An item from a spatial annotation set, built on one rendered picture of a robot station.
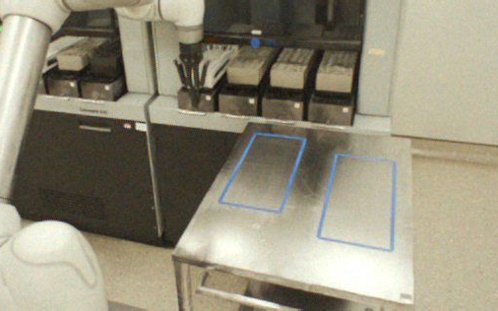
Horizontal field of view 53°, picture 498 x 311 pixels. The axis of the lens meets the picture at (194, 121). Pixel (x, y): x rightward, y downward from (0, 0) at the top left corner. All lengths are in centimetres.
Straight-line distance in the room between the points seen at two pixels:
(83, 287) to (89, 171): 130
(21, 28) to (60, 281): 51
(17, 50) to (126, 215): 126
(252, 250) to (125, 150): 106
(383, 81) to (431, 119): 132
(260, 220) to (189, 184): 88
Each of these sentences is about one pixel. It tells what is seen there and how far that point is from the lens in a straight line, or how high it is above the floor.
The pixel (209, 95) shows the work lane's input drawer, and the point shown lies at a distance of 172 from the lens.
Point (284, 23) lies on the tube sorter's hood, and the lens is 165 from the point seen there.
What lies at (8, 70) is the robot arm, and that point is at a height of 117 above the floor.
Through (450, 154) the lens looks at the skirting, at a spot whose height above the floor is 2.
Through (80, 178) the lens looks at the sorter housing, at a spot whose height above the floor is 35.
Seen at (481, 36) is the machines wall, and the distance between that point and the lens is 284.
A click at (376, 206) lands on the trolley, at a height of 82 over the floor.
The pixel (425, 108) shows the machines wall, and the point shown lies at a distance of 296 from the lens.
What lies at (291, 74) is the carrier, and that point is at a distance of 170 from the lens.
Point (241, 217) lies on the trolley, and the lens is 110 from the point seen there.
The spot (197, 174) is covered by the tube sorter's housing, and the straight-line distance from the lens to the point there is 190.
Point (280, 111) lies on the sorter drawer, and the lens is 168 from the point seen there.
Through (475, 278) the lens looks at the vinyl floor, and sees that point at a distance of 233.
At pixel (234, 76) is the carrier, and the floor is 85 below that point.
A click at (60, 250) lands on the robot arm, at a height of 97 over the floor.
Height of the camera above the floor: 150
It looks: 27 degrees down
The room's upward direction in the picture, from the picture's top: 4 degrees counter-clockwise
